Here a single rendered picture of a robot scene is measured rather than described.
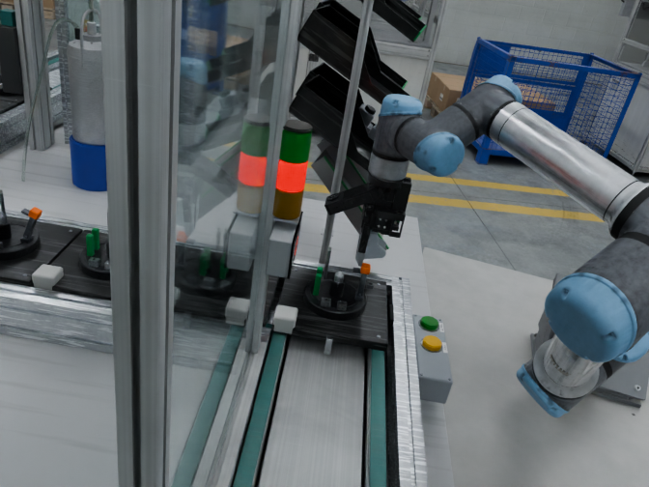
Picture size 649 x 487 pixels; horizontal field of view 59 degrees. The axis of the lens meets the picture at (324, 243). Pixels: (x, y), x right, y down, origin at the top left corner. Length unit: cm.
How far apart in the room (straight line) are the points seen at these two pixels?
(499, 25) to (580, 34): 141
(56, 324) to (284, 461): 56
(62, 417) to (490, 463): 79
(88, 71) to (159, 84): 151
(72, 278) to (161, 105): 103
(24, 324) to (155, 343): 96
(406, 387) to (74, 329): 67
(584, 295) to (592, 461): 57
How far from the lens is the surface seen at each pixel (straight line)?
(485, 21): 1016
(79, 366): 125
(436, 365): 119
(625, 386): 147
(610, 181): 92
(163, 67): 29
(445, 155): 98
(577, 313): 81
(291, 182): 91
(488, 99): 104
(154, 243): 33
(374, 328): 122
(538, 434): 130
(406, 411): 107
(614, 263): 82
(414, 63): 524
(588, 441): 135
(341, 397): 113
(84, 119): 185
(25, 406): 120
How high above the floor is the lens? 169
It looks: 29 degrees down
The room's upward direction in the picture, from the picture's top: 10 degrees clockwise
